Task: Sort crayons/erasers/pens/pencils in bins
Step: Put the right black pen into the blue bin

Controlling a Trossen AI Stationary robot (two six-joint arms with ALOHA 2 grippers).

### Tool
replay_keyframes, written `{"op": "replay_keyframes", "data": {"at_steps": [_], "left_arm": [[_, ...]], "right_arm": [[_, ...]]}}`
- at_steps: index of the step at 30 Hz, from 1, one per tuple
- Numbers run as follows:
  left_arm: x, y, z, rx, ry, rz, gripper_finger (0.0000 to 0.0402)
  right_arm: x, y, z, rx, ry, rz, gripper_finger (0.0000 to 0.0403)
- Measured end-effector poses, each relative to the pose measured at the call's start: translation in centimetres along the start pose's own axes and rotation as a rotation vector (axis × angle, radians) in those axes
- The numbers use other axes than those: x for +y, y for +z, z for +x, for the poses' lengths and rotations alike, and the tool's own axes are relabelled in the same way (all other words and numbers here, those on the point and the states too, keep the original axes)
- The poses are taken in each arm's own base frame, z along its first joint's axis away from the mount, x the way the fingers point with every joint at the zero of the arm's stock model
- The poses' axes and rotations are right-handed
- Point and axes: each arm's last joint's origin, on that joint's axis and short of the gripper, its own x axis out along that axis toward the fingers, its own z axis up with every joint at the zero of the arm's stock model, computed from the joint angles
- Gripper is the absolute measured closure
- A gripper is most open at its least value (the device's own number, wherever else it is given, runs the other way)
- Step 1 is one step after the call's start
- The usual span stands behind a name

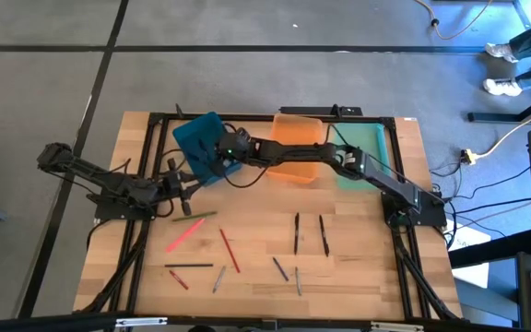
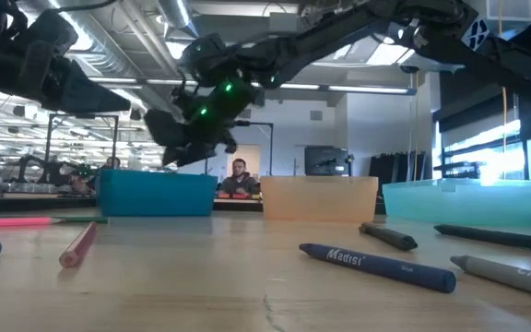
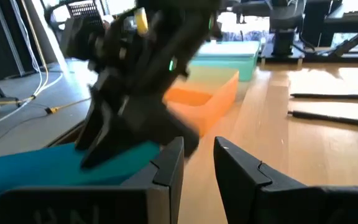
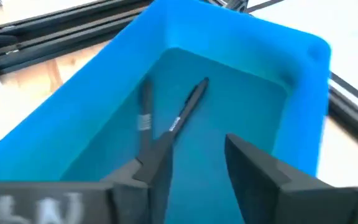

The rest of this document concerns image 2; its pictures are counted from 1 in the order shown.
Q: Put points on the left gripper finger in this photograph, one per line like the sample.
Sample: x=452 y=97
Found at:
x=86 y=94

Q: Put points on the blue plastic bin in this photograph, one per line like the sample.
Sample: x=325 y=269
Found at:
x=155 y=193

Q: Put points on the green pencil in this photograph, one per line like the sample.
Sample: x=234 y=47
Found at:
x=86 y=220

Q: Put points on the pink pencil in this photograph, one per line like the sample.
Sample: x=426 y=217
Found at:
x=12 y=221

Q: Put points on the blue crayon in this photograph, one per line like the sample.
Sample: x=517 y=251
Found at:
x=385 y=267

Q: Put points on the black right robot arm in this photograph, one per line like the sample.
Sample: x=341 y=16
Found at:
x=339 y=27

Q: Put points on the person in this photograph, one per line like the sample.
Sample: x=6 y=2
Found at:
x=112 y=162
x=240 y=182

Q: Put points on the black monitor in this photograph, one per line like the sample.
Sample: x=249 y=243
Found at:
x=325 y=161

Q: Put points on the orange translucent plastic bin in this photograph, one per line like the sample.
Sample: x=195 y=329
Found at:
x=318 y=200

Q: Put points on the ceiling light strip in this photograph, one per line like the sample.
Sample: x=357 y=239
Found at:
x=367 y=88

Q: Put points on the teal translucent plastic bin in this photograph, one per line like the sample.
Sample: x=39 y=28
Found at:
x=473 y=205

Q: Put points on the black rig frame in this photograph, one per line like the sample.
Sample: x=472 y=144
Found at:
x=271 y=152
x=49 y=147

